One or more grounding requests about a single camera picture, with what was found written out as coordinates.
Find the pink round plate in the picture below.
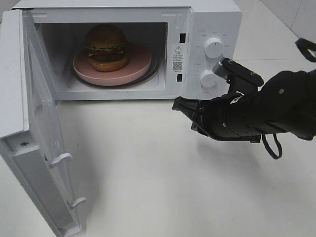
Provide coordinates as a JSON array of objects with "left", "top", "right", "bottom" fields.
[{"left": 73, "top": 43, "right": 152, "bottom": 86}]

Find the white control knob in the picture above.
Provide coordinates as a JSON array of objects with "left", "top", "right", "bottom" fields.
[
  {"left": 199, "top": 70, "right": 218, "bottom": 88},
  {"left": 202, "top": 35, "right": 224, "bottom": 58}
]

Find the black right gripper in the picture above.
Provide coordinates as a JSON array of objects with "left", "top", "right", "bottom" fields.
[{"left": 172, "top": 93, "right": 261, "bottom": 143}]

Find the white microwave oven body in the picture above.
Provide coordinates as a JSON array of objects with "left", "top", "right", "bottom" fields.
[{"left": 11, "top": 0, "right": 242, "bottom": 101}]

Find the burger with lettuce and cheese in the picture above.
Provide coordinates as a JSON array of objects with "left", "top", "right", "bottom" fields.
[{"left": 85, "top": 24, "right": 128, "bottom": 72}]

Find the white door release button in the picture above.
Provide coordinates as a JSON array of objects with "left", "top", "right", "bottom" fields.
[{"left": 197, "top": 92, "right": 212, "bottom": 100}]

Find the glass microwave turntable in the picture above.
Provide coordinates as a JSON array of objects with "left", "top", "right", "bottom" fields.
[{"left": 73, "top": 53, "right": 160, "bottom": 89}]

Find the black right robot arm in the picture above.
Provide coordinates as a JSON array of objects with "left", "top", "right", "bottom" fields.
[{"left": 172, "top": 58, "right": 316, "bottom": 143}]

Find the white microwave door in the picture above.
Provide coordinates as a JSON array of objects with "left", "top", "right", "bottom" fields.
[{"left": 0, "top": 9, "right": 85, "bottom": 237}]

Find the white warning label sticker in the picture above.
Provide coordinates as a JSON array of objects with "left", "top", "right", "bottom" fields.
[{"left": 171, "top": 44, "right": 186, "bottom": 73}]

